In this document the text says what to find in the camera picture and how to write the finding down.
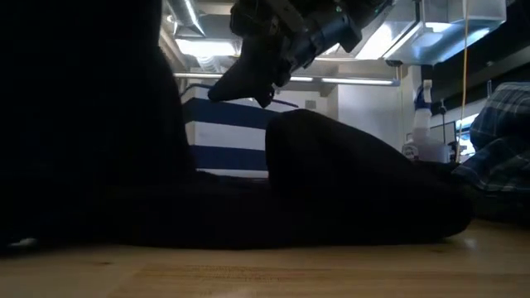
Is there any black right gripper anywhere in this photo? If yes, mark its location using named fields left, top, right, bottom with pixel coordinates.
left=206, top=0, right=394, bottom=109

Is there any navy white striped fabric bin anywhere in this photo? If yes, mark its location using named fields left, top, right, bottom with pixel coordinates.
left=181, top=84, right=300, bottom=180

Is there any black knit garment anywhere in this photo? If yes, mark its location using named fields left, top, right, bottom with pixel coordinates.
left=0, top=0, right=473, bottom=252

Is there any blue plaid shirt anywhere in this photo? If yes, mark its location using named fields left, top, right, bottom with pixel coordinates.
left=453, top=81, right=530, bottom=195

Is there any LED light bar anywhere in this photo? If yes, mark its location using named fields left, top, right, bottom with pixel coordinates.
left=173, top=72, right=401, bottom=87

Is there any clear spray bottle blue nozzle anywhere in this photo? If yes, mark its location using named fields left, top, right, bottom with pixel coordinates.
left=403, top=79, right=452, bottom=165

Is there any yellow hanging cord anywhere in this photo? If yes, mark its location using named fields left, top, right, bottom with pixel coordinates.
left=455, top=0, right=471, bottom=162

